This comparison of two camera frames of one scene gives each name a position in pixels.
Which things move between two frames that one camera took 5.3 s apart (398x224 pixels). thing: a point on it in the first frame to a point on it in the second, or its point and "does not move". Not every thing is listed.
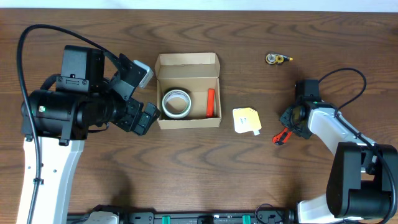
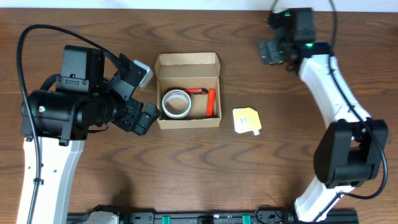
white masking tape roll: (176, 103) does not move
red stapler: (211, 102) does not move
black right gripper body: (292, 118) to (274, 51)
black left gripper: (129, 112) does not move
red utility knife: (283, 137) to (201, 91)
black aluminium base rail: (195, 218) does not move
